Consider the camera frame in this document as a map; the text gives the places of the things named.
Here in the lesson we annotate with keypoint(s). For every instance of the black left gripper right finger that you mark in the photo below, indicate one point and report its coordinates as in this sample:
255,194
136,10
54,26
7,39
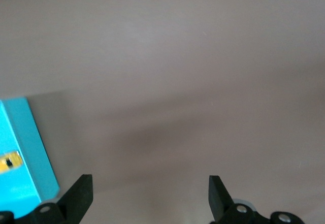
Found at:
219,201

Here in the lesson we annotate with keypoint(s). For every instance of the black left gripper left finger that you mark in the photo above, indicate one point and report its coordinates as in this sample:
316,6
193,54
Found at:
76,201

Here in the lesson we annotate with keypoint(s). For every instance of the yellow beetle toy car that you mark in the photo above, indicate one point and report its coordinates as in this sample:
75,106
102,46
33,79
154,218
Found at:
10,161

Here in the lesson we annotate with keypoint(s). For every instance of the teal storage box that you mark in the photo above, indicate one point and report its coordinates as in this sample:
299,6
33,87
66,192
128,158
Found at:
23,153

